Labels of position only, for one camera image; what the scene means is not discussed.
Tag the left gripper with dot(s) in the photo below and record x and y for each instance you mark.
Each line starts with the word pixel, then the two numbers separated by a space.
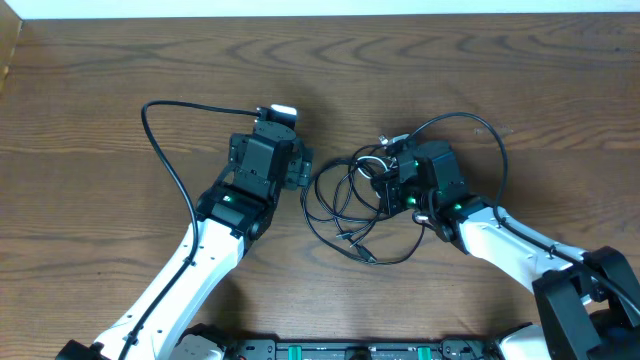
pixel 300 167

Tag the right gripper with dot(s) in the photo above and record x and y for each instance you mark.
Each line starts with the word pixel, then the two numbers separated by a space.
pixel 387 194

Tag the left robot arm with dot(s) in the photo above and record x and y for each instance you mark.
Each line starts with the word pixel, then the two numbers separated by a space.
pixel 228 218

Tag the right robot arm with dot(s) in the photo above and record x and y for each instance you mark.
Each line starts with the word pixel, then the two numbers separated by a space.
pixel 587 301

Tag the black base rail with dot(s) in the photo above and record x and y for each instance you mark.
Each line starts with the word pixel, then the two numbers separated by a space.
pixel 447 349

